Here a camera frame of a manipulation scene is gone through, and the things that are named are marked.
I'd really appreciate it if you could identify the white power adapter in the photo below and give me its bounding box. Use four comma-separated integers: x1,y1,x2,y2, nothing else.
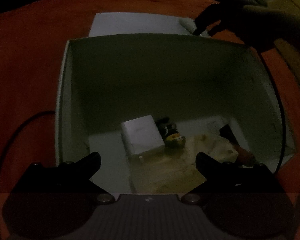
121,115,165,157

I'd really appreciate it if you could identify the black cable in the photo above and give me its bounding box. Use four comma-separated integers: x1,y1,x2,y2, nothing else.
0,110,56,240

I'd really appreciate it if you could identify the open white cardboard box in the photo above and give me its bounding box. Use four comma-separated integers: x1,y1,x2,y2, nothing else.
56,34,296,195

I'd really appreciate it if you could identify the wooden cabinet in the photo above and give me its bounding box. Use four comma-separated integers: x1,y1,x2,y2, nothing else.
267,0,300,81

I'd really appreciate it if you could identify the white box lid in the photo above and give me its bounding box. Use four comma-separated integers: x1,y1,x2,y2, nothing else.
88,12,211,38

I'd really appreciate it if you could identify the key bunch with fob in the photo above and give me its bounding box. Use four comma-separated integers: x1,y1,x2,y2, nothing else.
155,116,186,150

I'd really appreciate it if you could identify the white remote control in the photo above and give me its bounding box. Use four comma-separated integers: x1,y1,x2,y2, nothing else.
179,17,210,38

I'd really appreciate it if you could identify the red blanket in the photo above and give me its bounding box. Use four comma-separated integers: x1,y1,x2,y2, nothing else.
0,0,300,240

